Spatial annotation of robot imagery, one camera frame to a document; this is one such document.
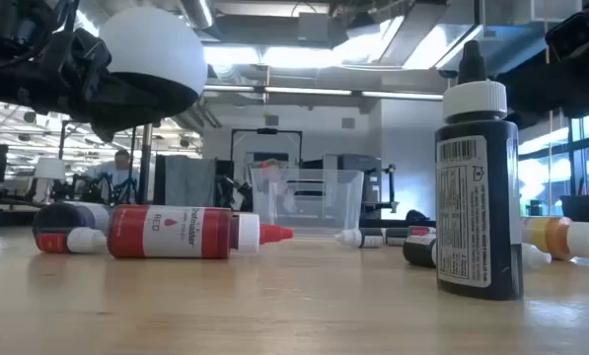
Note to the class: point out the large blue food coloring bottle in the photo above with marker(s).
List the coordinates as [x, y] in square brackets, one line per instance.
[62, 217]

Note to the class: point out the large red food coloring bottle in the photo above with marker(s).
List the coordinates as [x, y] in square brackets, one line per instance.
[175, 232]

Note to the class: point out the large black food coloring bottle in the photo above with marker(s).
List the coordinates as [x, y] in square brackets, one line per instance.
[471, 207]

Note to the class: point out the large yellow food coloring bottle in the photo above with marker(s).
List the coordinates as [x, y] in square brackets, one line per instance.
[550, 236]

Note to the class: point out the small red food coloring bottle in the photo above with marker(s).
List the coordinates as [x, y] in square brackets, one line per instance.
[57, 242]

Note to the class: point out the small red-label food coloring bottle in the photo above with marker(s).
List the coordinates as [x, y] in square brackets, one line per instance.
[422, 231]

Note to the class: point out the small black food coloring bottle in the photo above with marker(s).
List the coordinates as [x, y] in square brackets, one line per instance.
[417, 251]

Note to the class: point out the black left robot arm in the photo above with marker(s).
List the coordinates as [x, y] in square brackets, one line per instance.
[8, 74]

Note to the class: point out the background black robot arm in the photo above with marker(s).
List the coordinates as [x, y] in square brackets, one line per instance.
[232, 192]

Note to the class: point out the person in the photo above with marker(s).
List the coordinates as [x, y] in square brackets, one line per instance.
[119, 170]

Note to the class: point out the black tripod rig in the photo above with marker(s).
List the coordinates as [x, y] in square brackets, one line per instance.
[87, 190]

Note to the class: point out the grey partition panel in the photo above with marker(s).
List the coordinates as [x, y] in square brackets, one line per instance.
[185, 180]

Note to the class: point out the white shade table lamp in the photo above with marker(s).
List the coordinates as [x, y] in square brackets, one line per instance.
[50, 168]

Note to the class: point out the dark cup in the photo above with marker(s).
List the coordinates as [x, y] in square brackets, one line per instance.
[536, 207]

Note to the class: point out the black bin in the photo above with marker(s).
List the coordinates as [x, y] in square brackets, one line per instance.
[585, 209]

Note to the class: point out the clear plastic container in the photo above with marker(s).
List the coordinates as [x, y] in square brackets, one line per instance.
[309, 197]

